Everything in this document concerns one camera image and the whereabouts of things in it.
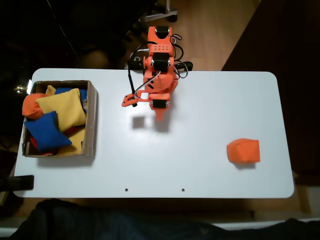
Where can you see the orange bean bag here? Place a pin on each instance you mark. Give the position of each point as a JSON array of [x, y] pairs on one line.
[[243, 151], [30, 106]]

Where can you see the cardboard box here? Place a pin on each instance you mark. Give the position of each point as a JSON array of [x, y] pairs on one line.
[[91, 120]]

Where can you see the large yellow bean bag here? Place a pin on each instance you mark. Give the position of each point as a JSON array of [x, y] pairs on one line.
[[62, 107]]

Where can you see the small yellow bean bag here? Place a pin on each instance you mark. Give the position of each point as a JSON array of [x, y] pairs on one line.
[[50, 90]]

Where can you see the large blue bean bag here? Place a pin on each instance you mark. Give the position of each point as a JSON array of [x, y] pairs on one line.
[[46, 132]]

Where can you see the red bean bag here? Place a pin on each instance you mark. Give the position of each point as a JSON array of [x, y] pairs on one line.
[[33, 143]]

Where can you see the black table clamp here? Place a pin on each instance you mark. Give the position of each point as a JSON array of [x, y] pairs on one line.
[[22, 182], [136, 64], [186, 65]]

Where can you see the brown round object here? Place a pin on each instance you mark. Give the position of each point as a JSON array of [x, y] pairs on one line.
[[96, 60]]

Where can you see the metal rolling stand base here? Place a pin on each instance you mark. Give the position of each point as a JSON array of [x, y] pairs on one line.
[[160, 15]]

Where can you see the person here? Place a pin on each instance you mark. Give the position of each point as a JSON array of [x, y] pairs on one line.
[[100, 222]]

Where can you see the small shiny metal object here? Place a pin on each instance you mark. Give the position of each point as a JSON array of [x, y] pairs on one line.
[[18, 88]]

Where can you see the orange camera mount plate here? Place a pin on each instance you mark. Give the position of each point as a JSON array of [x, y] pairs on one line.
[[127, 100]]

